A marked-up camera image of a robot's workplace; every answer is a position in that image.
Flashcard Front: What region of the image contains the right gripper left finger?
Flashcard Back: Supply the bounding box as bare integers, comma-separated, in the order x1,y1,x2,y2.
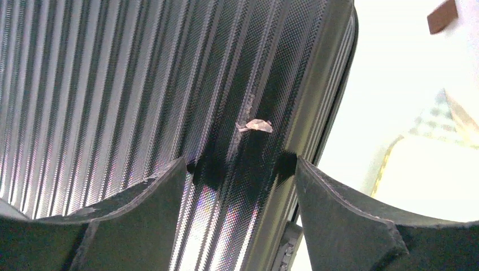
1,158,186,270

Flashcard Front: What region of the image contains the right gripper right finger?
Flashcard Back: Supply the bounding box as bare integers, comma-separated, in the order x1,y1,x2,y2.
294,158,478,270

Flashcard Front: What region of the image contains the black ribbed hard-shell suitcase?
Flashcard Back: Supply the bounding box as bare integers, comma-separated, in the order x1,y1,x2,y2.
1,1,358,270

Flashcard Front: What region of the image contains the pale yellow perforated basket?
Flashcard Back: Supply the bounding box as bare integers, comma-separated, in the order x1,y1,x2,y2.
371,90,478,222

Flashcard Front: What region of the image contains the white stacked drawer unit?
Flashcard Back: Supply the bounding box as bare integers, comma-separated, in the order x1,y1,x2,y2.
427,1,478,102

